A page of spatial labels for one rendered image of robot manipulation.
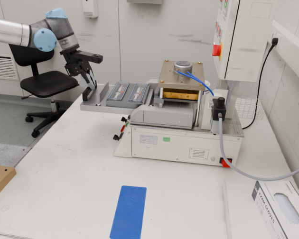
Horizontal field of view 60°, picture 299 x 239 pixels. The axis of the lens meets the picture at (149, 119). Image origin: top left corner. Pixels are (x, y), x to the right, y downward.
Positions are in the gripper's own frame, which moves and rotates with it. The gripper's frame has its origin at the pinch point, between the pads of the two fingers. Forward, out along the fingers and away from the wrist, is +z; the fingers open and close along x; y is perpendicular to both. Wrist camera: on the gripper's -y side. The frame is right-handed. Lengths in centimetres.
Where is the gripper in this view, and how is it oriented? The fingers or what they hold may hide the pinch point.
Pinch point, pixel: (94, 87)
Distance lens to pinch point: 121.3
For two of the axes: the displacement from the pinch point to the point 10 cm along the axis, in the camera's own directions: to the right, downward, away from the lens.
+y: -9.4, 2.1, 2.7
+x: -1.3, 5.2, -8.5
